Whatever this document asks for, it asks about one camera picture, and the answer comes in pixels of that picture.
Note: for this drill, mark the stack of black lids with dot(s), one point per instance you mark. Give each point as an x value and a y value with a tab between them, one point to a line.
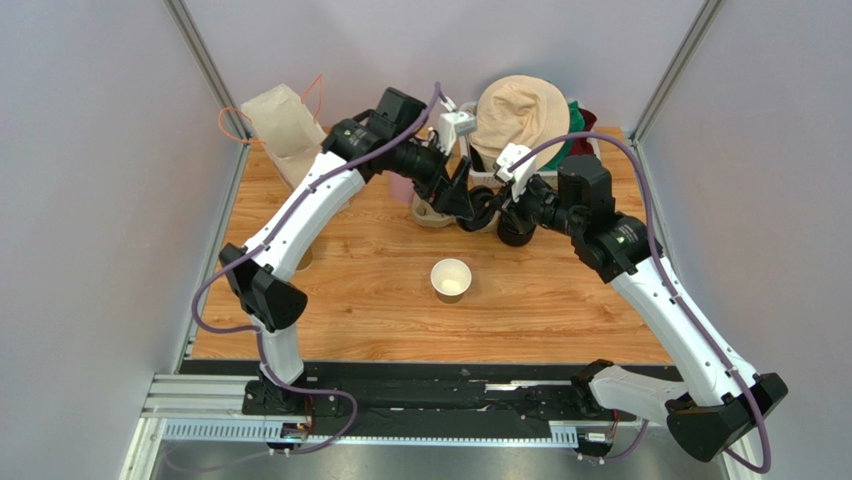
514	234

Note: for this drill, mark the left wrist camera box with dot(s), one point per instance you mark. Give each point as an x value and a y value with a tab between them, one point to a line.
451	127

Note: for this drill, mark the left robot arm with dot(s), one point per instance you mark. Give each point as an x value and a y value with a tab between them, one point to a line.
401	135

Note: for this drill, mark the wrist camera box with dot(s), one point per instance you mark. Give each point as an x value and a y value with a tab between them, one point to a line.
515	165
451	127

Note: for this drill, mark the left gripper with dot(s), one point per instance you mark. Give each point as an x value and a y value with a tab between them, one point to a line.
450	195

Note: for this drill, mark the white paper takeout bag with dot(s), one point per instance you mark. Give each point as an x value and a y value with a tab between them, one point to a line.
285	124

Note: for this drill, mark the stack of paper cups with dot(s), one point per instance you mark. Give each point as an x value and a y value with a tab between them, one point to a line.
306	261

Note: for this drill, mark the black coffee cup lid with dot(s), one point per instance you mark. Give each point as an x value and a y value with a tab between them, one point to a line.
485	203

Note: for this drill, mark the green cloth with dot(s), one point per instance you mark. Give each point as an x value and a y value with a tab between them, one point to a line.
572	130

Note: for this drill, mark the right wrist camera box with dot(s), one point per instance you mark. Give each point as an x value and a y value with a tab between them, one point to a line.
515	165

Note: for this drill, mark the single paper cup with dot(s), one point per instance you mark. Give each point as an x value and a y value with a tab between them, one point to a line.
450	278

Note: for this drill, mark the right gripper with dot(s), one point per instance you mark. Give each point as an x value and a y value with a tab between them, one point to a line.
514	202

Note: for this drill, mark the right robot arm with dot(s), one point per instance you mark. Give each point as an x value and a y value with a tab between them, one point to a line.
719	396

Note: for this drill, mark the cardboard cup carrier tray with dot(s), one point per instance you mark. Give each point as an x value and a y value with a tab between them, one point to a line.
424	215

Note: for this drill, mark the beige bucket hat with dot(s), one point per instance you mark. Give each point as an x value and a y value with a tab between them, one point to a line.
518	109

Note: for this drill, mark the pink straw holder cup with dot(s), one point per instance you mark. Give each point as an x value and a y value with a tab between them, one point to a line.
401	188

